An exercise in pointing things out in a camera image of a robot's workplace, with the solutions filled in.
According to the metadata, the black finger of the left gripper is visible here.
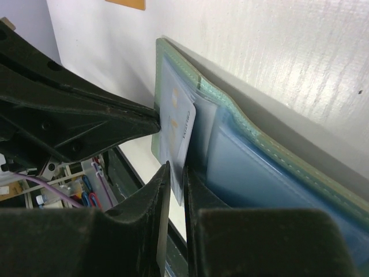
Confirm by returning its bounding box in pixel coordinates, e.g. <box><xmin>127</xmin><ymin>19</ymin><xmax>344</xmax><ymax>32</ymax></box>
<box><xmin>1</xmin><ymin>24</ymin><xmax>160</xmax><ymax>163</ymax></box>

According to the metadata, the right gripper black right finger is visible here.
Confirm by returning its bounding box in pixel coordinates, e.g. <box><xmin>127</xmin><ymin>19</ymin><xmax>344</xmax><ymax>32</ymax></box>
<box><xmin>183</xmin><ymin>168</ymin><xmax>359</xmax><ymax>276</ymax></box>

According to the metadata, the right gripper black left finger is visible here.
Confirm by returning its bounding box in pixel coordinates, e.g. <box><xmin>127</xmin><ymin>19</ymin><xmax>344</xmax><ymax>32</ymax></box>
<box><xmin>0</xmin><ymin>161</ymin><xmax>171</xmax><ymax>277</ymax></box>

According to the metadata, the sage green card holder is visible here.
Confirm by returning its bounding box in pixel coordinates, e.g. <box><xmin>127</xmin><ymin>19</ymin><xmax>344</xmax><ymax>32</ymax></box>
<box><xmin>152</xmin><ymin>38</ymin><xmax>368</xmax><ymax>272</ymax></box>

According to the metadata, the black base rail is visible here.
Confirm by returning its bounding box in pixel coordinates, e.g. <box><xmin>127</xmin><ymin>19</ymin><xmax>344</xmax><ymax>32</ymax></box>
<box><xmin>103</xmin><ymin>148</ymin><xmax>189</xmax><ymax>276</ymax></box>

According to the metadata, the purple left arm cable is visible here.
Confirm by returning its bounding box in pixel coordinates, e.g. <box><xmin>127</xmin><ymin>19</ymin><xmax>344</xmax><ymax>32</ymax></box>
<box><xmin>11</xmin><ymin>173</ymin><xmax>84</xmax><ymax>208</ymax></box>

